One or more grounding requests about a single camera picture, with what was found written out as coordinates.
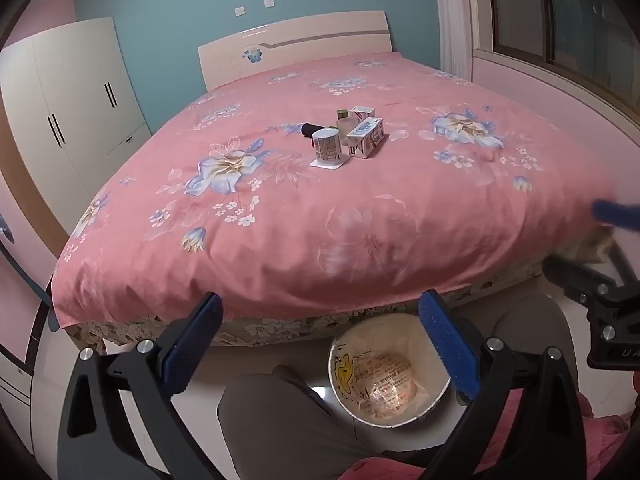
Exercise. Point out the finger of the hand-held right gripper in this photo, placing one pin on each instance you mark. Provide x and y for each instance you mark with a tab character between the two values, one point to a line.
575	272
612	212

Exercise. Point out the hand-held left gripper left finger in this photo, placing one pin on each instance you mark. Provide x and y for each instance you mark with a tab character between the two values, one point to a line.
196	345

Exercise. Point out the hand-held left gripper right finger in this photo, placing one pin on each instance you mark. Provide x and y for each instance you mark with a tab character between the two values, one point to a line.
446	345

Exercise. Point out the paper instant noodle bowl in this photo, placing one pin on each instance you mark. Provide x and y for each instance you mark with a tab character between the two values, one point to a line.
390	385

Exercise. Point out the white yogurt cup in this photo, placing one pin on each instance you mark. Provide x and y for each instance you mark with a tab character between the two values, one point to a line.
327	147

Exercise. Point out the clear plastic cup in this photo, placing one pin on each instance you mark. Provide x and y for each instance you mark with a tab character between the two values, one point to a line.
345	132

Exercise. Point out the floral mattress side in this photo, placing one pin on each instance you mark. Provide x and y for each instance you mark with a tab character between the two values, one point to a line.
280	327

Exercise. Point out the pink fleece garment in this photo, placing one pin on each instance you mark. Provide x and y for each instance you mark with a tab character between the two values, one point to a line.
610	445

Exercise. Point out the pink floral bedsheet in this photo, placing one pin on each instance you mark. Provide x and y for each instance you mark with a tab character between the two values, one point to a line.
300	220

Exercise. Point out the white door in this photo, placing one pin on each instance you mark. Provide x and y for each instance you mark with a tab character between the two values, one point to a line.
20	370

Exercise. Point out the window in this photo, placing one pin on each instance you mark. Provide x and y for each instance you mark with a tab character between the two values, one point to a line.
575	15

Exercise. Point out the blue and white carton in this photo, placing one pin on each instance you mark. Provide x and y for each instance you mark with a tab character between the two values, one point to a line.
367	137

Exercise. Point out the black cylinder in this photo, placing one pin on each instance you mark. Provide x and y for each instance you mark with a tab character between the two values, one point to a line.
311	130

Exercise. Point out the small white carton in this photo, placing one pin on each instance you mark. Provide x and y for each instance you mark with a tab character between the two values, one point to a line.
362	112

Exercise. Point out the white curtain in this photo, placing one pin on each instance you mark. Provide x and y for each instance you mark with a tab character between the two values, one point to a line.
452	15

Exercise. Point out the white wardrobe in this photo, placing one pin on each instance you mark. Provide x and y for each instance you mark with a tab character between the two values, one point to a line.
65	110

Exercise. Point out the cream bed headboard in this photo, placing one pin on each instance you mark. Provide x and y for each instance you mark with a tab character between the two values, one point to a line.
310	40

